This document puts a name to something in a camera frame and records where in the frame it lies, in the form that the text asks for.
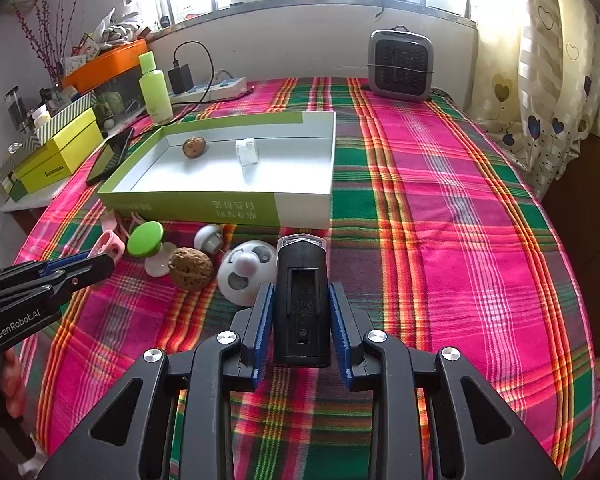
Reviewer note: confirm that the striped cardboard box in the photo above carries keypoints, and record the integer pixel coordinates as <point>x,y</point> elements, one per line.
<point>67,115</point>

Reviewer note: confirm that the black smartphone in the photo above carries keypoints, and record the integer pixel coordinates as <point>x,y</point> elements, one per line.
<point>109,157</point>

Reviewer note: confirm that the dried flower branches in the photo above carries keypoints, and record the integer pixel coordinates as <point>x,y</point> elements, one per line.
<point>47,25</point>

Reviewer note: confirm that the green capped jar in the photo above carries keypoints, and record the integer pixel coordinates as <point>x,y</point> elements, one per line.
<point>146,239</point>

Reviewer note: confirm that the black charger plug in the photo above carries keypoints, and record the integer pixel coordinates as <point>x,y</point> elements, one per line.
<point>180,79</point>

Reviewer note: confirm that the white plastic bags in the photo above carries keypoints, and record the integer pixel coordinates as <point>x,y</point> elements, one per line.
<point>117,25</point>

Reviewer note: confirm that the small white round gadget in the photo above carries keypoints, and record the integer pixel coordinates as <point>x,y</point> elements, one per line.
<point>209,237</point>

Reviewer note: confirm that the green plastic bottle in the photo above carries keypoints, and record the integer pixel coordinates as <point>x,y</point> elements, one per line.
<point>155,95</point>

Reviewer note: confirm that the pink clip holder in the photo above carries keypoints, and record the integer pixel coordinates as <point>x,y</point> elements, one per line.
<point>111,246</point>

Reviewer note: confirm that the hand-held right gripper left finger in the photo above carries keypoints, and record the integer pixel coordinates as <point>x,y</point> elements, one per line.
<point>265,321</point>

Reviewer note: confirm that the person's left hand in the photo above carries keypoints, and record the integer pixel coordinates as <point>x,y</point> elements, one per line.
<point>15,390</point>

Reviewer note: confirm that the black rectangular device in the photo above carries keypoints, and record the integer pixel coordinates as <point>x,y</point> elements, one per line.
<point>300,300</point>

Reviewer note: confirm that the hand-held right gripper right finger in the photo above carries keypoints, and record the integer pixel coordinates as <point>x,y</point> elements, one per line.
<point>340,331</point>

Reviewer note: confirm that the white power strip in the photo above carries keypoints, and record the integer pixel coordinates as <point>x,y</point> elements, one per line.
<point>222,87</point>

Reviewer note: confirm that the yellow cardboard box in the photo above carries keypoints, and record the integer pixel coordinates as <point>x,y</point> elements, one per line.
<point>60,152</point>

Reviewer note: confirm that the clear small plastic container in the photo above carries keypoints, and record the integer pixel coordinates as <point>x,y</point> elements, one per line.
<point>246,151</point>

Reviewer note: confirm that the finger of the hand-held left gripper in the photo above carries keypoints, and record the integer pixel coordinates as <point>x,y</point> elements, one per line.
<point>80,275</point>
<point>67,263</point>

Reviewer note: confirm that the glass jar with dark lid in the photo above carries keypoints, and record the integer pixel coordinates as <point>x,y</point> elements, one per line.
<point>17,107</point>

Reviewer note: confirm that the green and white shallow box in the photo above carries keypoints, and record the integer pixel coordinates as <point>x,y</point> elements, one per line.
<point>280,175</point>

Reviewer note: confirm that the heart print curtain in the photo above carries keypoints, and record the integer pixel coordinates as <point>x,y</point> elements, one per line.
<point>545,85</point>

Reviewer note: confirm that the plaid blanket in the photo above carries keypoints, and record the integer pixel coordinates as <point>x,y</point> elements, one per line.
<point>430,235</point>

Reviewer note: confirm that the grey space heater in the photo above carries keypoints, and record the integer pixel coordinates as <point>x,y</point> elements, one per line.
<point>400,65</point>

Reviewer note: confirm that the orange storage box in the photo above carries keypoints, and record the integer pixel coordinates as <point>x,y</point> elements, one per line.
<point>105,62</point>

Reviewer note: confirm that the white round face gadget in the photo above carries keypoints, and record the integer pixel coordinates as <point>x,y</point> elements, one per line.
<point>245,270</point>

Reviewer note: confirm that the brown wrinkled walnut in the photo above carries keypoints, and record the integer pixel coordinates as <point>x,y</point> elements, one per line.
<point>190,268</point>
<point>194,147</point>

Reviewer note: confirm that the clear plastic storage bin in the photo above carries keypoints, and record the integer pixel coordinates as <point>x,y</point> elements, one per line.
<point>120,92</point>

